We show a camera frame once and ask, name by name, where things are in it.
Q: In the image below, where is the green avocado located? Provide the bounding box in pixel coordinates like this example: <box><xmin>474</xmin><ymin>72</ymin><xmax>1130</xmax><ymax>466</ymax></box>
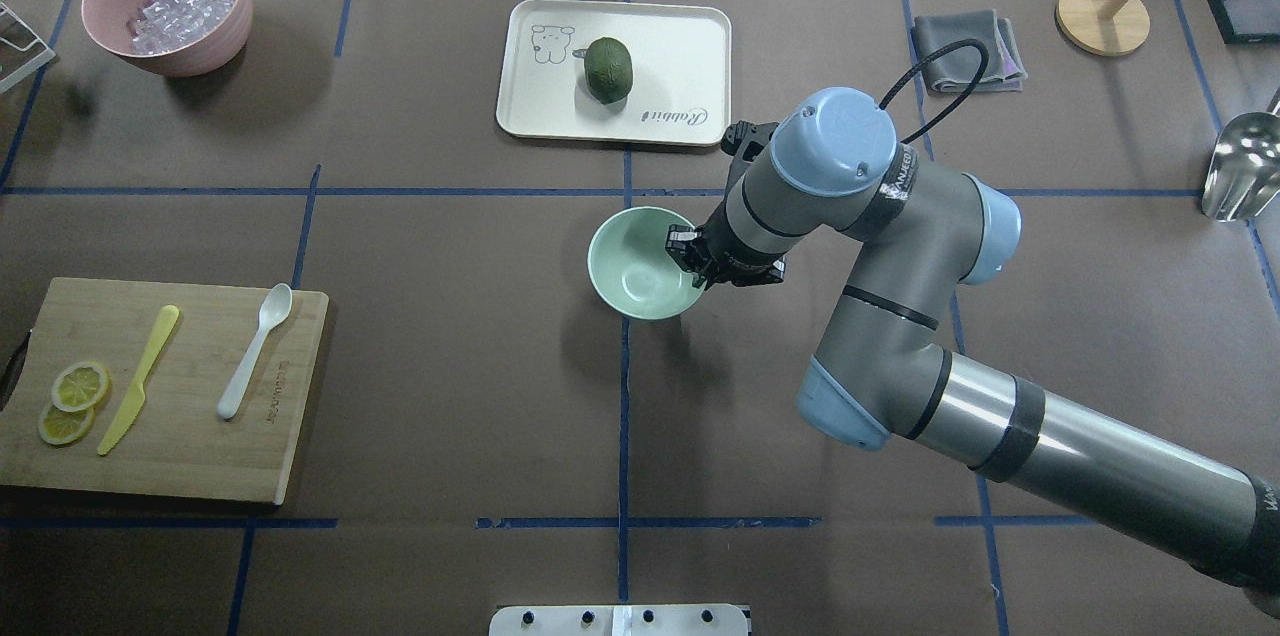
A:
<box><xmin>582</xmin><ymin>36</ymin><xmax>634</xmax><ymax>106</ymax></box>

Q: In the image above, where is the white pedestal column base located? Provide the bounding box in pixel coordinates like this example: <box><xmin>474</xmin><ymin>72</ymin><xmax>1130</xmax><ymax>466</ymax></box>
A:
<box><xmin>488</xmin><ymin>603</ymin><xmax>753</xmax><ymax>635</ymax></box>

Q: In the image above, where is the bamboo cutting board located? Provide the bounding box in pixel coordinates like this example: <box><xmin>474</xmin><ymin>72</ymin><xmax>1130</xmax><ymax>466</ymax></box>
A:
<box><xmin>1</xmin><ymin>276</ymin><xmax>330</xmax><ymax>505</ymax></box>

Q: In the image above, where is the pink bowl with ice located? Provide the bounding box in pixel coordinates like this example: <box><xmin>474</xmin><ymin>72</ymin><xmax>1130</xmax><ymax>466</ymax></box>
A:
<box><xmin>81</xmin><ymin>0</ymin><xmax>253</xmax><ymax>77</ymax></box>

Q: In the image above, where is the lemon slice lower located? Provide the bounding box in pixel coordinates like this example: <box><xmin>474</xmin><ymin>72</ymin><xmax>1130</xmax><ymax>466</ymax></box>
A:
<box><xmin>37</xmin><ymin>403</ymin><xmax>96</xmax><ymax>447</ymax></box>

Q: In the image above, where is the mint green bowl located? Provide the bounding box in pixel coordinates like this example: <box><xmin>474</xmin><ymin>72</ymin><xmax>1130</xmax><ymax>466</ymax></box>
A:
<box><xmin>588</xmin><ymin>206</ymin><xmax>701</xmax><ymax>321</ymax></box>

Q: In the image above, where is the wooden mug tree stand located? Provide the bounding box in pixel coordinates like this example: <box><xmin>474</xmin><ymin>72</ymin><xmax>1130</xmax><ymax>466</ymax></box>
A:
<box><xmin>1053</xmin><ymin>0</ymin><xmax>1149</xmax><ymax>58</ymax></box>

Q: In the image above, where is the steel ice scoop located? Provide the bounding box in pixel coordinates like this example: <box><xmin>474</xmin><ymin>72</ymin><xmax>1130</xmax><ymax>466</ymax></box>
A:
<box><xmin>1199</xmin><ymin>93</ymin><xmax>1279</xmax><ymax>221</ymax></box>

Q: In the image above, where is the lemon slice upper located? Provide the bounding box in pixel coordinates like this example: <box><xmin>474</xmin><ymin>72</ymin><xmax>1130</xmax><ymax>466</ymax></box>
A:
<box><xmin>50</xmin><ymin>361</ymin><xmax>111</xmax><ymax>413</ymax></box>

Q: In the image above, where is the grey folded cloth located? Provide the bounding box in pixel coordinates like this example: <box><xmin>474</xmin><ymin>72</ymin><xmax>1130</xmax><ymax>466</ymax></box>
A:
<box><xmin>911</xmin><ymin>10</ymin><xmax>1029</xmax><ymax>93</ymax></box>

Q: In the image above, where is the white rabbit tray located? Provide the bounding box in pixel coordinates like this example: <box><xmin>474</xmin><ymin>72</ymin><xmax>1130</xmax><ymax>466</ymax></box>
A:
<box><xmin>495</xmin><ymin>0</ymin><xmax>732</xmax><ymax>147</ymax></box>

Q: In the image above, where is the yellow plastic knife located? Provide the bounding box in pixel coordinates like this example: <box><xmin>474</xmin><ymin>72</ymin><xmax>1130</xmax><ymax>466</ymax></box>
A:
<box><xmin>96</xmin><ymin>305</ymin><xmax>180</xmax><ymax>457</ymax></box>

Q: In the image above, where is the white plastic spoon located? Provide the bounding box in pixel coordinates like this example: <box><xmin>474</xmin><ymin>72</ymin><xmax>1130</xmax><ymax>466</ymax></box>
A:
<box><xmin>216</xmin><ymin>282</ymin><xmax>293</xmax><ymax>421</ymax></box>

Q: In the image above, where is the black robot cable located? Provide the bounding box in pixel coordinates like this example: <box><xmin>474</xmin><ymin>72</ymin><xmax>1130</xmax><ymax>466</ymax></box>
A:
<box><xmin>878</xmin><ymin>38</ymin><xmax>991</xmax><ymax>145</ymax></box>

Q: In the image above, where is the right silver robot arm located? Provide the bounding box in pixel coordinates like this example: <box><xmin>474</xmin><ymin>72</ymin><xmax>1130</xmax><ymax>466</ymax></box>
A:
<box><xmin>666</xmin><ymin>86</ymin><xmax>1277</xmax><ymax>616</ymax></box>

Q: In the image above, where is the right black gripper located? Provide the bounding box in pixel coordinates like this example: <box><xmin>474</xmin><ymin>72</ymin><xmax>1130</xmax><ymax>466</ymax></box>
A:
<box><xmin>666</xmin><ymin>223</ymin><xmax>786</xmax><ymax>289</ymax></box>

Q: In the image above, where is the lemon slice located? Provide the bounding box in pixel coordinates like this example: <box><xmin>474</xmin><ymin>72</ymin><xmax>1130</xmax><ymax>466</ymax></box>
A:
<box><xmin>37</xmin><ymin>403</ymin><xmax>96</xmax><ymax>447</ymax></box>
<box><xmin>50</xmin><ymin>361</ymin><xmax>111</xmax><ymax>413</ymax></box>

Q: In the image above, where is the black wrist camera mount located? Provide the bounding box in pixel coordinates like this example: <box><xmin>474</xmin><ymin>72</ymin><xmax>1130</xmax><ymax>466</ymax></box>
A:
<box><xmin>719</xmin><ymin>120</ymin><xmax>780</xmax><ymax>163</ymax></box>

